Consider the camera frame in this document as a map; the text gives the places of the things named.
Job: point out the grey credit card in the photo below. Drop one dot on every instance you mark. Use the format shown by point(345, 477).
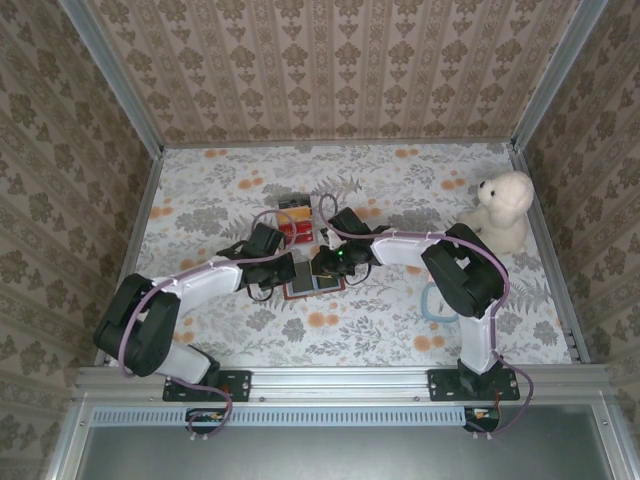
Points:
point(303, 280)

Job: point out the brown leather card holder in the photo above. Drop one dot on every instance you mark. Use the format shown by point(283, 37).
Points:
point(325, 295)

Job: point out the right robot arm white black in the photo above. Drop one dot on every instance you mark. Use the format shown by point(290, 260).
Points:
point(400, 250)

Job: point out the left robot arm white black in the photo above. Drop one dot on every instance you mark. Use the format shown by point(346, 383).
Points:
point(200, 287)

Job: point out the red yellow card box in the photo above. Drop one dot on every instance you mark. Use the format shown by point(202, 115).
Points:
point(302, 234)

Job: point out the orange card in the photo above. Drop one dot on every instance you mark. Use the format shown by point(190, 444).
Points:
point(302, 216)

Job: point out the white plush bear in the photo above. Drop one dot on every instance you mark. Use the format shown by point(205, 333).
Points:
point(502, 210)

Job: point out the black connector board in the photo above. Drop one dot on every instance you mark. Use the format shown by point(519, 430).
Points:
point(482, 420)
point(205, 422)

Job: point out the grey metal panel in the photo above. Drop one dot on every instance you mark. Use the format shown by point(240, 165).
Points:
point(340, 455)

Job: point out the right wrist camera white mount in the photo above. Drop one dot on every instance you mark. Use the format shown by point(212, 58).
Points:
point(331, 240)

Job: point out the aluminium table back rail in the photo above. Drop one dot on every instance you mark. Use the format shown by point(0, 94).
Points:
point(350, 145)

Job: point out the aluminium mounting rail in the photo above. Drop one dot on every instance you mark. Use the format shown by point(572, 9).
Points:
point(340, 385)

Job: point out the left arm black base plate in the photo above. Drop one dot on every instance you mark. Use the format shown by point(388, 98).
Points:
point(240, 385)

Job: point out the aluminium table side rail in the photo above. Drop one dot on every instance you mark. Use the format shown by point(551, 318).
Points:
point(544, 235)
point(142, 210)

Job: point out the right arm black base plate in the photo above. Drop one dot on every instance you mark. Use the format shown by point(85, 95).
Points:
point(440, 385)

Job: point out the aluminium frame post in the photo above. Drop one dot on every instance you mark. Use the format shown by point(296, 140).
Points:
point(556, 75)
point(117, 80)

